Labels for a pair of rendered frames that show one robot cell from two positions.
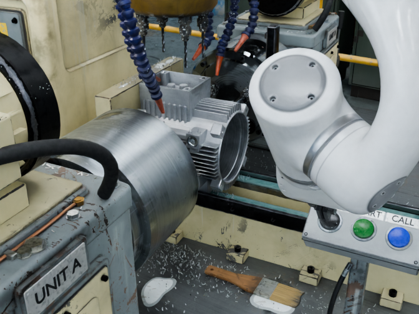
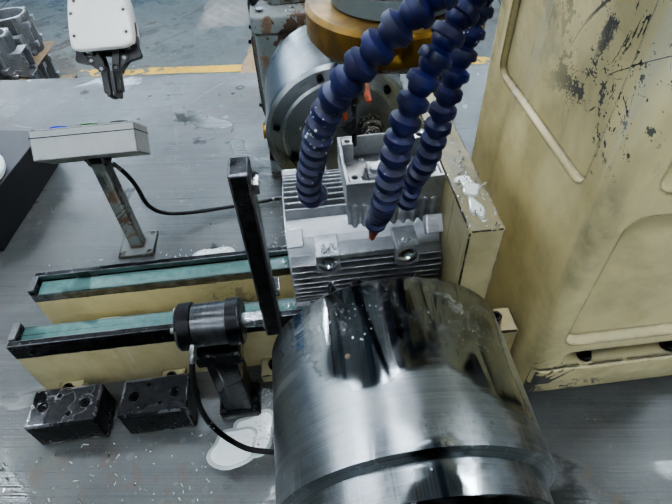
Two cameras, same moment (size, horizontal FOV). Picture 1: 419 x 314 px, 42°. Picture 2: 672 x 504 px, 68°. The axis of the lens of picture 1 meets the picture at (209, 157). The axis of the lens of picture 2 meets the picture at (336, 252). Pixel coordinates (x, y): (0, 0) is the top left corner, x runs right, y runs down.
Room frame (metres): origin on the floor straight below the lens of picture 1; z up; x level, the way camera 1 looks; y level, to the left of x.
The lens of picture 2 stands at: (1.51, -0.25, 1.53)
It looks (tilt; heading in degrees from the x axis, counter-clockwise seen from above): 47 degrees down; 150
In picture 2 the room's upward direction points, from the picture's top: 3 degrees counter-clockwise
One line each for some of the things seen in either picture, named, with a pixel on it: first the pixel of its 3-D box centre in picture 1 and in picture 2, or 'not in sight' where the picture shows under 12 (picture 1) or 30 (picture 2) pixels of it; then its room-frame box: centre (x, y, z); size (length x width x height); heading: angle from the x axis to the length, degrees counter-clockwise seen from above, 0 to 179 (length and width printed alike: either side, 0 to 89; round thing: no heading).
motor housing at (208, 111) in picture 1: (192, 139); (357, 231); (1.08, 0.04, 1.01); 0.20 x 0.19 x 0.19; 64
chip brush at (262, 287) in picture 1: (252, 283); not in sight; (0.85, -0.08, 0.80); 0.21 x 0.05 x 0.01; 63
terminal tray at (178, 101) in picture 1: (175, 96); (387, 177); (1.10, 0.07, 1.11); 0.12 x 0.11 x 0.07; 64
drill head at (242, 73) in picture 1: (249, 83); (405, 453); (1.38, -0.11, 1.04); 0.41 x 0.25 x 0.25; 154
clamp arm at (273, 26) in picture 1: (271, 82); (257, 259); (1.14, -0.14, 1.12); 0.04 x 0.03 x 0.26; 64
